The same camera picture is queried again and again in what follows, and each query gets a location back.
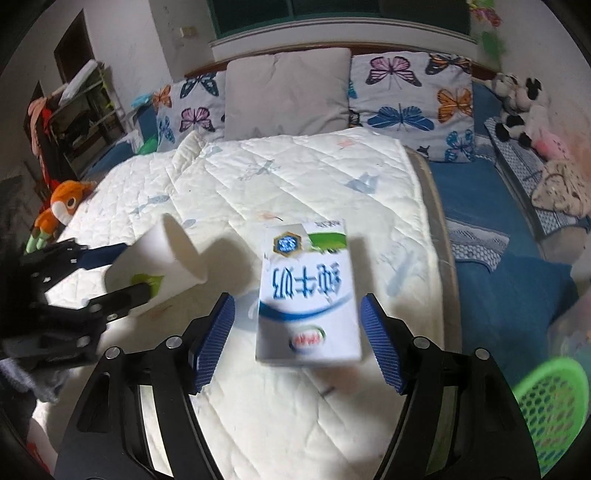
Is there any spotted white dog plush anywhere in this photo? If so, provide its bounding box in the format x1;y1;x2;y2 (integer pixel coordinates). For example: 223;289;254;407
489;73;523;114

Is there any white blue milk carton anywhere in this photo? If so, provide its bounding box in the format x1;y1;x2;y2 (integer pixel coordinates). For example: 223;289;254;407
255;220;363;366

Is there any dark window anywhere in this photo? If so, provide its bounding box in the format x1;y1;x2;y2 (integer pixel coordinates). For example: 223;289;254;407
208;0;472;48

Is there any green plastic basket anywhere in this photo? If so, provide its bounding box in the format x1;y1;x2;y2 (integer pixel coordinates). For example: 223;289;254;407
512;357;590;480

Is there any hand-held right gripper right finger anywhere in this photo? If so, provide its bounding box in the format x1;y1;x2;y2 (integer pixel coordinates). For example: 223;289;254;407
360;293;541;480

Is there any cream spotted cloth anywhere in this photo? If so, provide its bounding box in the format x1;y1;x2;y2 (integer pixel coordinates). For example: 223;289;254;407
531;159;591;219

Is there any wooden headboard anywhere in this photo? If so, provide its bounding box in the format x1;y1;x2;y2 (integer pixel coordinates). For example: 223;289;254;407
185;44;502;82

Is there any person's left hand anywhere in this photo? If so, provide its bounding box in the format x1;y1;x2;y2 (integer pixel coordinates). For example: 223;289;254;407
0;355;70;406

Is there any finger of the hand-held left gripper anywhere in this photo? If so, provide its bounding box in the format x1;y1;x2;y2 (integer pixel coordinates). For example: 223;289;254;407
18;240;129;278
83;281;153;324

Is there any blue patterned blanket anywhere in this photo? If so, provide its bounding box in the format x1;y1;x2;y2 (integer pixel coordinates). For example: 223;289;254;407
445;115;591;274

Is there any black white cow plush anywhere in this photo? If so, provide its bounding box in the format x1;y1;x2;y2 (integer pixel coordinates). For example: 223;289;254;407
494;76;553;148

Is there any colourful wall decoration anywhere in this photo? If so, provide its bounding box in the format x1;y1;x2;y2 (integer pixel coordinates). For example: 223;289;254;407
466;0;507;61

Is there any beige pillow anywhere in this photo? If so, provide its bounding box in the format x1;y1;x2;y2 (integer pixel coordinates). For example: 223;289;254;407
223;47;353;141

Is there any large butterfly print pillow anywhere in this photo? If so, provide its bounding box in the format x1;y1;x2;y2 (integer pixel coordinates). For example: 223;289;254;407
347;51;476;164

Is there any white paper cup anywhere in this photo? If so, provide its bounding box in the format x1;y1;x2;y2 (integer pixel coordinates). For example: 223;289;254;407
104;215;208;315

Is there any small butterfly print pillow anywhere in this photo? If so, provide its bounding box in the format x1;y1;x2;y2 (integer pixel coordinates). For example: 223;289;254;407
154;71;228;153

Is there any blue bed sheet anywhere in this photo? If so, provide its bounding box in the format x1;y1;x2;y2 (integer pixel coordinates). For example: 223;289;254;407
427;83;581;385

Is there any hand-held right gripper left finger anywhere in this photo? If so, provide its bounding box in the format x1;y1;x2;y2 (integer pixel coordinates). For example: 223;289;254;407
55;293;236;480

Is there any orange fox plush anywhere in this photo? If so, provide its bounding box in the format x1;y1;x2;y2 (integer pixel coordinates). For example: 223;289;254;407
25;180;98;253

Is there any metal clothes rack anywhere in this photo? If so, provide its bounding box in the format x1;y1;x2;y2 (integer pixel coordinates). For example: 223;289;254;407
25;60;126;185

